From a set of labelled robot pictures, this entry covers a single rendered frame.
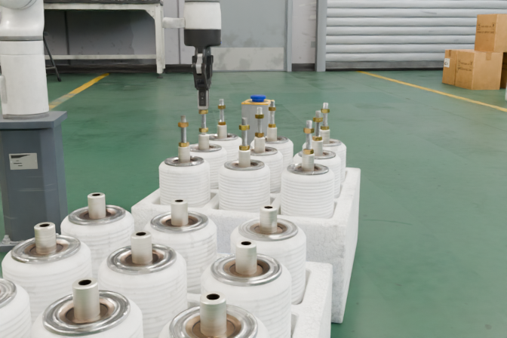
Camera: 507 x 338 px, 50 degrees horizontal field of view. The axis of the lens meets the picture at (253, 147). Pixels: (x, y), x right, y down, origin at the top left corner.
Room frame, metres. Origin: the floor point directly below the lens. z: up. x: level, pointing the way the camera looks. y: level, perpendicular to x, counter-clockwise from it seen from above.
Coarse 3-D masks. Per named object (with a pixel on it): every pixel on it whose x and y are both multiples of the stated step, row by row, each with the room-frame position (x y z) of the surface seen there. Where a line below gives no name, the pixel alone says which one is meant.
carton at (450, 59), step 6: (450, 54) 4.84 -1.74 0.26; (456, 54) 4.75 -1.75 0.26; (444, 60) 4.96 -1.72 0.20; (450, 60) 4.84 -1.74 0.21; (456, 60) 4.75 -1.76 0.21; (444, 66) 4.95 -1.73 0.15; (450, 66) 4.83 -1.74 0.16; (444, 72) 4.94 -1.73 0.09; (450, 72) 4.82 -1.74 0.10; (444, 78) 4.93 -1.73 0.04; (450, 78) 4.81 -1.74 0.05
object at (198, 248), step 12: (144, 228) 0.67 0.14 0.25; (204, 228) 0.65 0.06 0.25; (216, 228) 0.67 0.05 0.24; (156, 240) 0.63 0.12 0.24; (168, 240) 0.63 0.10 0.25; (180, 240) 0.63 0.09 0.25; (192, 240) 0.63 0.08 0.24; (204, 240) 0.64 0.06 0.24; (216, 240) 0.67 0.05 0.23; (180, 252) 0.63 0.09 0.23; (192, 252) 0.63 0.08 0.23; (204, 252) 0.64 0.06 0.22; (216, 252) 0.67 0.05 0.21; (192, 264) 0.63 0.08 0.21; (204, 264) 0.64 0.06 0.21; (192, 276) 0.63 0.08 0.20; (192, 288) 0.63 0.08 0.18
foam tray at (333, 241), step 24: (216, 192) 1.04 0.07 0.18; (144, 216) 0.94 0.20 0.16; (216, 216) 0.90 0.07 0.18; (240, 216) 0.90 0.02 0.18; (288, 216) 0.90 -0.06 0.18; (336, 216) 0.90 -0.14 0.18; (312, 240) 0.86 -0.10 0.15; (336, 240) 0.85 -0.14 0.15; (336, 264) 0.85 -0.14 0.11; (336, 288) 0.85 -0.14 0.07; (336, 312) 0.85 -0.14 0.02
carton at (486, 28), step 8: (480, 16) 4.65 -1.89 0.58; (488, 16) 4.53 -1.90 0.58; (496, 16) 4.41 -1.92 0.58; (504, 16) 4.42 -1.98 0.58; (480, 24) 4.64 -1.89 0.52; (488, 24) 4.52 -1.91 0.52; (496, 24) 4.41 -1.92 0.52; (504, 24) 4.42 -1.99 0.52; (480, 32) 4.63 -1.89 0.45; (488, 32) 4.51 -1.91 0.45; (496, 32) 4.41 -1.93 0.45; (504, 32) 4.42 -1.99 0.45; (480, 40) 4.62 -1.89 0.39; (488, 40) 4.50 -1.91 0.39; (496, 40) 4.41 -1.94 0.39; (504, 40) 4.42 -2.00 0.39; (480, 48) 4.61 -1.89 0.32; (488, 48) 4.49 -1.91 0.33; (496, 48) 4.41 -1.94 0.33; (504, 48) 4.42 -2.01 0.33
